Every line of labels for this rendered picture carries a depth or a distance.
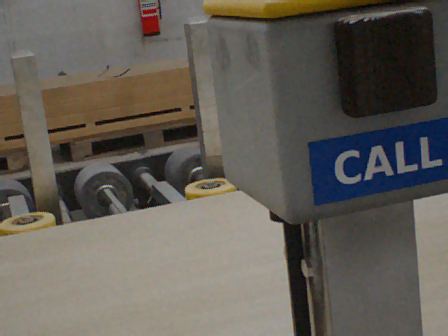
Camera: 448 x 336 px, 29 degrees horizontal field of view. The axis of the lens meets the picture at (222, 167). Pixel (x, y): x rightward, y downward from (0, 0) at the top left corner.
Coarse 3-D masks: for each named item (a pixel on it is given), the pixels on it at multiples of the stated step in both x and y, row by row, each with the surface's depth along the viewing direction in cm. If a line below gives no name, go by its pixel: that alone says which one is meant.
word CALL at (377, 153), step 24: (432, 120) 27; (312, 144) 26; (336, 144) 26; (360, 144) 27; (384, 144) 27; (408, 144) 27; (432, 144) 27; (312, 168) 26; (336, 168) 27; (360, 168) 27; (384, 168) 27; (408, 168) 27; (432, 168) 28; (336, 192) 27; (360, 192) 27
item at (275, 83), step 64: (256, 0) 26; (320, 0) 25; (384, 0) 26; (256, 64) 27; (320, 64) 26; (256, 128) 28; (320, 128) 26; (384, 128) 27; (256, 192) 29; (384, 192) 27
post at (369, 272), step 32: (288, 224) 30; (320, 224) 29; (352, 224) 29; (384, 224) 30; (288, 256) 31; (320, 256) 29; (352, 256) 29; (384, 256) 30; (416, 256) 30; (352, 288) 30; (384, 288) 30; (416, 288) 30; (320, 320) 31; (352, 320) 30; (384, 320) 30; (416, 320) 31
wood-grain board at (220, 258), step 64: (0, 256) 112; (64, 256) 109; (128, 256) 106; (192, 256) 103; (256, 256) 100; (0, 320) 90; (64, 320) 88; (128, 320) 86; (192, 320) 84; (256, 320) 83
